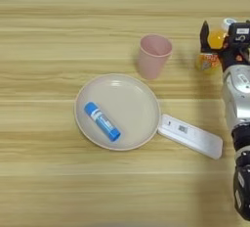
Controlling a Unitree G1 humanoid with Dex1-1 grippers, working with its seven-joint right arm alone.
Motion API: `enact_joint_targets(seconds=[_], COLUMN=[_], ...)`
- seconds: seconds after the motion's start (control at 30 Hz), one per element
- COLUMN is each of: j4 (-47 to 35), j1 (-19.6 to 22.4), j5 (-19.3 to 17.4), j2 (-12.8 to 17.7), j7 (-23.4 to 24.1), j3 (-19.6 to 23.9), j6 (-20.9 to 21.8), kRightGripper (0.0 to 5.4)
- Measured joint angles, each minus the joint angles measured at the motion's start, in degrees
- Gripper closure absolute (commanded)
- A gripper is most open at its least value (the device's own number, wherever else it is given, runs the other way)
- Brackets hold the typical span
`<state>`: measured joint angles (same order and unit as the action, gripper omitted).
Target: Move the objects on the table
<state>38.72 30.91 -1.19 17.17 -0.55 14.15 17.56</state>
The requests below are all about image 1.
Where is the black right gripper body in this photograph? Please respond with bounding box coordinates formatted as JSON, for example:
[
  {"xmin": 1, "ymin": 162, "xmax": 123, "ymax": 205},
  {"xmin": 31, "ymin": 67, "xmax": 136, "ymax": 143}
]
[{"xmin": 210, "ymin": 38, "xmax": 250, "ymax": 72}]

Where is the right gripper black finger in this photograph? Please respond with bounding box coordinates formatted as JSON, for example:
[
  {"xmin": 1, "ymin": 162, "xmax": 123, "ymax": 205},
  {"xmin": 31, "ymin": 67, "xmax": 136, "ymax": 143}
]
[{"xmin": 199, "ymin": 20, "xmax": 211, "ymax": 55}]

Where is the orange juice bottle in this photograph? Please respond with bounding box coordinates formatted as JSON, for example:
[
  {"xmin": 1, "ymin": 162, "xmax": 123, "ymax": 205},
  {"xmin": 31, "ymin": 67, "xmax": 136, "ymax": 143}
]
[{"xmin": 194, "ymin": 18, "xmax": 237, "ymax": 74}]

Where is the pink plastic cup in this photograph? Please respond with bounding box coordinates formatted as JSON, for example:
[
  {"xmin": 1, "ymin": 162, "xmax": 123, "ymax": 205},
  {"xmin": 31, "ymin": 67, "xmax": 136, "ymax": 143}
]
[{"xmin": 136, "ymin": 33, "xmax": 174, "ymax": 81}]

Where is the small black box white label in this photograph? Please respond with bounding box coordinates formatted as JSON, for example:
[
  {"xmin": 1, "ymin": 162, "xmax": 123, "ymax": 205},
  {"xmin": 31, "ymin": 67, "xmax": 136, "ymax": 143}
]
[{"xmin": 228, "ymin": 21, "xmax": 250, "ymax": 45}]

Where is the beige round plate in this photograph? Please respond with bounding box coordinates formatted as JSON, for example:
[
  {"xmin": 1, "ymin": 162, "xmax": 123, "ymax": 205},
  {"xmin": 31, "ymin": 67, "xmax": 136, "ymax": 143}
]
[{"xmin": 73, "ymin": 72, "xmax": 162, "ymax": 152}]

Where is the blue glue stick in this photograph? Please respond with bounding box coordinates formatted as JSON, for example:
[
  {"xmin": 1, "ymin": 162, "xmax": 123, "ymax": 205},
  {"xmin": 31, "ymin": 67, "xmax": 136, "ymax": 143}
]
[{"xmin": 83, "ymin": 101, "xmax": 122, "ymax": 143}]

